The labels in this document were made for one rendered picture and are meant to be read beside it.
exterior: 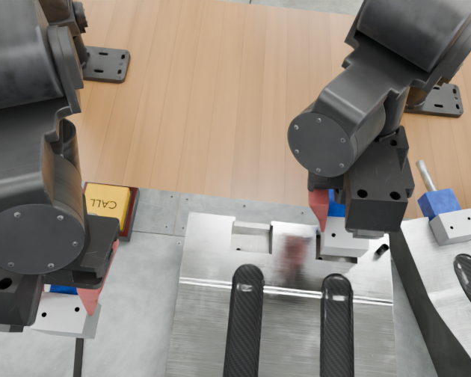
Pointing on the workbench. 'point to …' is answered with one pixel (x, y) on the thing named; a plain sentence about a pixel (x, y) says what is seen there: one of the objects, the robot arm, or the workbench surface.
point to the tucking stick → (78, 357)
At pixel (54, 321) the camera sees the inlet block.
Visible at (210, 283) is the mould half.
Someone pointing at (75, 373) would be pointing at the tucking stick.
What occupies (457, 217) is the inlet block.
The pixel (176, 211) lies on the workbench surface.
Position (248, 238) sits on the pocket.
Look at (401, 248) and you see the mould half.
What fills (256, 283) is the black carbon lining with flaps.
